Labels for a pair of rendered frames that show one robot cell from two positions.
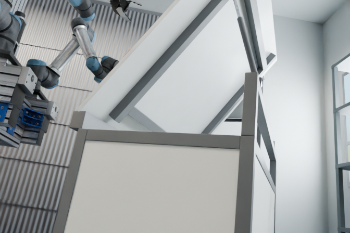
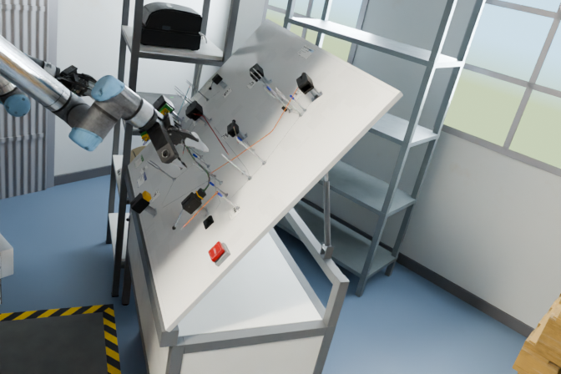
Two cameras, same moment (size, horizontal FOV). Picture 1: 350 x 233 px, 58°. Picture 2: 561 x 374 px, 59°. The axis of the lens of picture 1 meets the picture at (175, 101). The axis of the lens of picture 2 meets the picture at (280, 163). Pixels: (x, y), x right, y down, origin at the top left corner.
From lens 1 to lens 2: 1.79 m
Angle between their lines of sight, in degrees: 63
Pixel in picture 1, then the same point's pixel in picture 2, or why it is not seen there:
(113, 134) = (216, 345)
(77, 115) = (169, 336)
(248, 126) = (333, 320)
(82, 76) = not seen: outside the picture
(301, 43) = not seen: outside the picture
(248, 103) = (336, 305)
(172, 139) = (274, 338)
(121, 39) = not seen: outside the picture
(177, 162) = (276, 351)
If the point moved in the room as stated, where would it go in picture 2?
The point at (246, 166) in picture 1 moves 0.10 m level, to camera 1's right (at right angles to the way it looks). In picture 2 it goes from (326, 344) to (343, 334)
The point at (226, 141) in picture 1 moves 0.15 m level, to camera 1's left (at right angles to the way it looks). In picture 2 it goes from (315, 332) to (287, 349)
